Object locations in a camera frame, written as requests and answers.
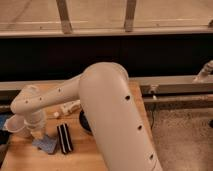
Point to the black white striped eraser block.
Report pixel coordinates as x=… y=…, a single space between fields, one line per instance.
x=64 y=138

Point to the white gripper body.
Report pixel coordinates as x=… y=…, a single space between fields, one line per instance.
x=36 y=122

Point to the white plastic bottle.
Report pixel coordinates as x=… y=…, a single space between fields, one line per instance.
x=67 y=108

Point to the blue white sponge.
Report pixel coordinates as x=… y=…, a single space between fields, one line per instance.
x=46 y=144

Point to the black round plate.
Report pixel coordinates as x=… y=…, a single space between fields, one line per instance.
x=83 y=121

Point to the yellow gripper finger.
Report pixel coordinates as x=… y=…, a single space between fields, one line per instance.
x=38 y=135

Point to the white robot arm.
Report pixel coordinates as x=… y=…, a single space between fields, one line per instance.
x=116 y=123

